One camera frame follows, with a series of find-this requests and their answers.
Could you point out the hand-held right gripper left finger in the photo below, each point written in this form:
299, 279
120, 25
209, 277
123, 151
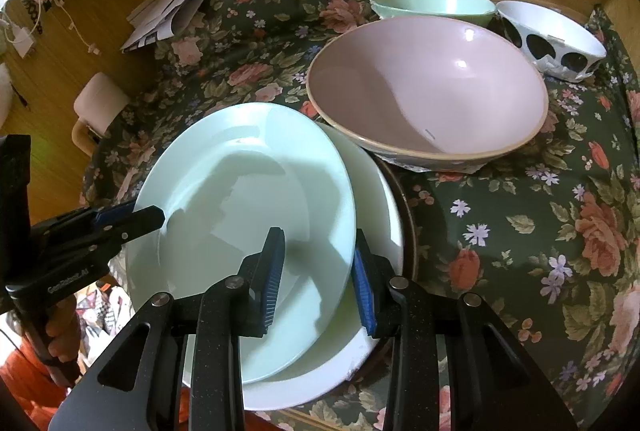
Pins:
270, 283

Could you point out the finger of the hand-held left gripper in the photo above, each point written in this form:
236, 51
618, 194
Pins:
112, 216
142, 221

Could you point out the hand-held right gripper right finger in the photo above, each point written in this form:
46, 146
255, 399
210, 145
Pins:
361, 291

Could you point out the brown plate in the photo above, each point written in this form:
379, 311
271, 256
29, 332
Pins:
407, 236

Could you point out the mint green plate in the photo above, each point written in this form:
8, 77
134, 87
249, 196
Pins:
240, 191

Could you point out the white plate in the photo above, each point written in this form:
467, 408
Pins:
370, 191

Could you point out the person's left hand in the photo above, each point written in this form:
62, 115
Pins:
62, 336

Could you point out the cream mug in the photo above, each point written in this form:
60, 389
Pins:
100, 101

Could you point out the dark floral tablecloth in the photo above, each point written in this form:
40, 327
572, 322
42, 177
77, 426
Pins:
500, 261

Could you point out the white tag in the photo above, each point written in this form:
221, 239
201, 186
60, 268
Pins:
21, 42

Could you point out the orange garment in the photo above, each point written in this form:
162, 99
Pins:
25, 396

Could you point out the pink bowl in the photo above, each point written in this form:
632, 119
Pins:
425, 91

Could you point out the stack of white papers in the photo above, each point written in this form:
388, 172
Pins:
170, 11

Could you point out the mint green bowl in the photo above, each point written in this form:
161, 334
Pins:
430, 1

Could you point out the white black-spotted bowl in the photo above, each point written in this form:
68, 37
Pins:
545, 31

